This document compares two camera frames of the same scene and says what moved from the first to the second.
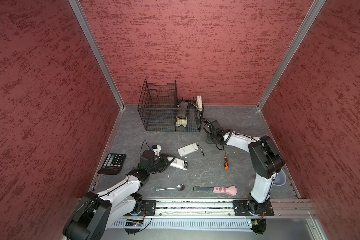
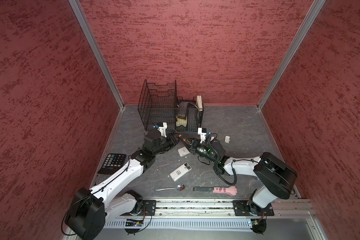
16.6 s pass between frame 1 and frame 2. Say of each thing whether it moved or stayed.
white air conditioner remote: moved
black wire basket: stayed
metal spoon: stayed
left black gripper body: moved
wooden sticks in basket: stayed
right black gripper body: moved
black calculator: stayed
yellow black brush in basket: stayed
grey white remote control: stayed
